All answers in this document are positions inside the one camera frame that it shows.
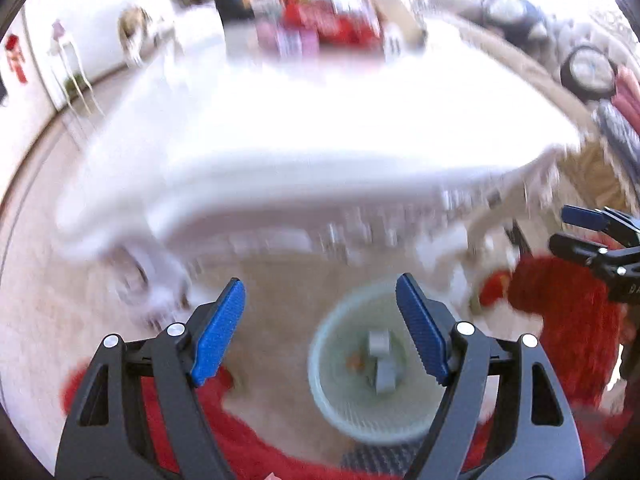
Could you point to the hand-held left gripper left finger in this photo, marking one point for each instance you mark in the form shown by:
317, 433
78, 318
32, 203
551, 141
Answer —
220, 330

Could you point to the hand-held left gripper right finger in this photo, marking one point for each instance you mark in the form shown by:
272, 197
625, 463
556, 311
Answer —
422, 330

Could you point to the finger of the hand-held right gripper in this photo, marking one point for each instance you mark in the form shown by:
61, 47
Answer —
580, 216
580, 250

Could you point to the pale green plastic basket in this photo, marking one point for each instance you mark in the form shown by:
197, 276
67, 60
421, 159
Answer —
330, 390

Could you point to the brown wicker basket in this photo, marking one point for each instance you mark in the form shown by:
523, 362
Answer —
592, 170

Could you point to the red fleece robe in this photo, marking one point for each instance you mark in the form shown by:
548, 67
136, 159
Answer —
565, 320

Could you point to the grey knit cloth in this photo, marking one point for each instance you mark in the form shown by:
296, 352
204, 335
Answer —
617, 130

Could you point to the pink cloth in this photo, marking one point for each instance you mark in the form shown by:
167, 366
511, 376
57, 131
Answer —
629, 92

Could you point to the grey star-patterned cloth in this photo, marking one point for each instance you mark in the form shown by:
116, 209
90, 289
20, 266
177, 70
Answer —
375, 460

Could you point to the round black white clock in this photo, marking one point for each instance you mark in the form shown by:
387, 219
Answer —
589, 71

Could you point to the white ornate carved table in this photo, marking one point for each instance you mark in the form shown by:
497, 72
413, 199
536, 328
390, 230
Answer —
300, 135

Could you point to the brown cardboard box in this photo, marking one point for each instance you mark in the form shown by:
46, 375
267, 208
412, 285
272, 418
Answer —
395, 7

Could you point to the pink packets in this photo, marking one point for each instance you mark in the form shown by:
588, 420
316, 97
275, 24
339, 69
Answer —
287, 37

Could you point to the white metal plant stand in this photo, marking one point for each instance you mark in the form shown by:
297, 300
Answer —
67, 60

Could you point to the white ornate chair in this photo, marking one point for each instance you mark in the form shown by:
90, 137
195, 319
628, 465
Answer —
137, 30

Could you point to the red snack packages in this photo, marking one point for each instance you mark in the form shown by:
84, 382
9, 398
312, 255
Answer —
330, 20

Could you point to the black box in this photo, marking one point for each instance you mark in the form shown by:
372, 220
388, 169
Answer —
234, 2

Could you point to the red wall ornament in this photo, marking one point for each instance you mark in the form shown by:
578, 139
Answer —
15, 57

